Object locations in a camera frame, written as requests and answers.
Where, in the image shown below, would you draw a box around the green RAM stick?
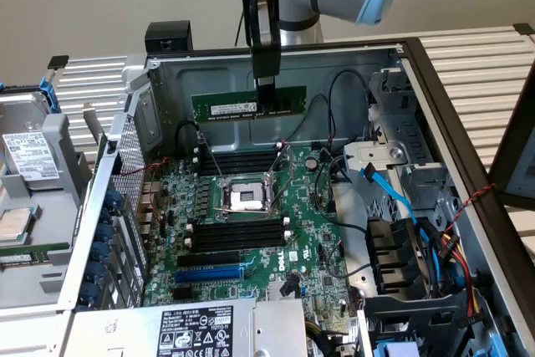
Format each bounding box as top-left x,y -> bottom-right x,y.
0,242 -> 71,268
191,84 -> 308,123

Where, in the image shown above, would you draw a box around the black RAM slot white latches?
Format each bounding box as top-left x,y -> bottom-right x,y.
183,229 -> 293,248
191,143 -> 283,158
185,217 -> 293,233
191,156 -> 283,171

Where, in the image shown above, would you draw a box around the open PC case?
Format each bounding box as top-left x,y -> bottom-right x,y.
56,37 -> 535,357

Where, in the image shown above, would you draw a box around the black plastic block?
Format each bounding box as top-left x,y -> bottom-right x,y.
144,21 -> 193,54

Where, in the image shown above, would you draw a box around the metal socket cover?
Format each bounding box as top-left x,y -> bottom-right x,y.
265,141 -> 293,212

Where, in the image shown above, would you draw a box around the metal locking lever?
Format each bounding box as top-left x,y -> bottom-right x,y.
195,130 -> 227,185
212,205 -> 279,219

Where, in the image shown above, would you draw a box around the CPU socket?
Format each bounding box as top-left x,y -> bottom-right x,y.
215,175 -> 277,220

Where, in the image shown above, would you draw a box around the green Dell motherboard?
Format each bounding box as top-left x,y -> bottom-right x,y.
141,143 -> 364,320

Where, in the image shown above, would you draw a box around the metal disk bay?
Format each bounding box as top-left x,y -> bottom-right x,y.
342,66 -> 459,224

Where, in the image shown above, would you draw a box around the blue card retainer knob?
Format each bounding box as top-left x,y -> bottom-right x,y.
94,221 -> 116,242
90,242 -> 112,263
79,282 -> 101,306
85,263 -> 106,283
104,189 -> 125,212

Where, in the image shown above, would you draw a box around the long black expansion slot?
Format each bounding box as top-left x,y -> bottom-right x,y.
176,250 -> 242,269

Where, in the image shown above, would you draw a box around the blue plastic disk caddy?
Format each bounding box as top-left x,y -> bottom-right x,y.
0,75 -> 59,118
374,340 -> 425,357

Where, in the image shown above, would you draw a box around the blue expansion slot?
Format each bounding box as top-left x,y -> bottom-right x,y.
174,266 -> 247,286

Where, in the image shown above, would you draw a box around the black plastic fan shroud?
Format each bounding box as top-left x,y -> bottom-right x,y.
364,215 -> 436,296

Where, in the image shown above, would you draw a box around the silver chipset heat sink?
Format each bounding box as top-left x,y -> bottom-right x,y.
267,280 -> 296,300

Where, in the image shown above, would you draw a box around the short black expansion slot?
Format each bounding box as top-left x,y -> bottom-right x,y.
172,287 -> 201,302

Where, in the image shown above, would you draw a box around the silver hard disk white label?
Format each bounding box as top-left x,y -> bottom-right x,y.
0,93 -> 63,191

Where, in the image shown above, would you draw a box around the grey parts rack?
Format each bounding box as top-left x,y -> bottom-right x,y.
0,112 -> 95,310

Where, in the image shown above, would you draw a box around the black framed panel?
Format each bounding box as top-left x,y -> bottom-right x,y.
487,41 -> 535,210

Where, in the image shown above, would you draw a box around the dark grey disk bay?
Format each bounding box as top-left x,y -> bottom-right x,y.
358,293 -> 491,357

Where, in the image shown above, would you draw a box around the silver CPU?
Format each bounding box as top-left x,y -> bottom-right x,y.
0,206 -> 34,244

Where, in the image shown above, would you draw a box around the silver power supply with label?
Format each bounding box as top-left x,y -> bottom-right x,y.
62,297 -> 309,357

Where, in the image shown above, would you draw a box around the black camera cable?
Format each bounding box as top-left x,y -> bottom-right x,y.
232,8 -> 245,47

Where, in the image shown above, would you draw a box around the black wire low arc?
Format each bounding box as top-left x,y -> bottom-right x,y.
287,93 -> 332,145

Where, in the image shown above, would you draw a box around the black wire large loop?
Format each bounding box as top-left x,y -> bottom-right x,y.
327,69 -> 369,145

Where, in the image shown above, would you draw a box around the black wire with metal plug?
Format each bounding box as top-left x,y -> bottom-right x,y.
174,120 -> 208,158

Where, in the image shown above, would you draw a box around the thin red wire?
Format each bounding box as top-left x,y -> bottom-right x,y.
119,156 -> 171,224

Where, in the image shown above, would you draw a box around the blue flat SATA wire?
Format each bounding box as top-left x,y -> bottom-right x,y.
359,163 -> 434,249

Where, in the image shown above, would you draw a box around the black wire plug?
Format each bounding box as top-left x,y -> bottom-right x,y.
278,273 -> 301,296

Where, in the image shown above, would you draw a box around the red black twisted wire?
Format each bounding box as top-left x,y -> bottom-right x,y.
441,183 -> 501,241

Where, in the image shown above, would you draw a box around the coloured power wire bundle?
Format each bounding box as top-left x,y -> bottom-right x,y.
417,222 -> 486,329

